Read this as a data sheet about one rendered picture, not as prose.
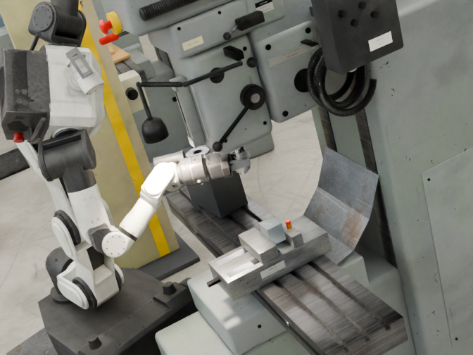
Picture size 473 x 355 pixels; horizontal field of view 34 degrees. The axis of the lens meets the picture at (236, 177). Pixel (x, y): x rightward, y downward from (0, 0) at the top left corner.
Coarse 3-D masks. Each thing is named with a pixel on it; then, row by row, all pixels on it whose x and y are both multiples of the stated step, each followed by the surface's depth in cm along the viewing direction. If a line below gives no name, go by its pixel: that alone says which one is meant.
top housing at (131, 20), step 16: (112, 0) 203; (128, 0) 194; (144, 0) 195; (160, 0) 197; (208, 0) 202; (224, 0) 204; (128, 16) 196; (160, 16) 198; (176, 16) 200; (144, 32) 198
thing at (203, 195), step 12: (204, 156) 277; (216, 180) 270; (228, 180) 273; (240, 180) 276; (192, 192) 288; (204, 192) 278; (216, 192) 272; (228, 192) 275; (240, 192) 277; (204, 204) 284; (216, 204) 274; (228, 204) 276; (240, 204) 279
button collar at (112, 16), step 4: (112, 12) 205; (108, 16) 205; (112, 16) 204; (116, 16) 204; (112, 20) 204; (116, 20) 204; (112, 24) 205; (116, 24) 204; (120, 24) 205; (112, 28) 207; (116, 28) 205; (120, 28) 206; (116, 32) 206; (120, 32) 207
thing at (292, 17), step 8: (288, 0) 214; (296, 0) 215; (304, 0) 216; (288, 8) 215; (296, 8) 216; (304, 8) 217; (288, 16) 216; (296, 16) 217; (304, 16) 218; (312, 16) 219; (272, 24) 215; (280, 24) 216; (288, 24) 217; (296, 24) 218; (248, 32) 215; (256, 32) 214; (264, 32) 214; (272, 32) 215; (256, 40) 215
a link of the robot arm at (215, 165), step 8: (192, 160) 235; (200, 160) 235; (208, 160) 235; (216, 160) 235; (224, 160) 233; (192, 168) 234; (200, 168) 234; (208, 168) 235; (216, 168) 233; (224, 168) 232; (192, 176) 234; (200, 176) 234; (208, 176) 237; (216, 176) 235; (224, 176) 233
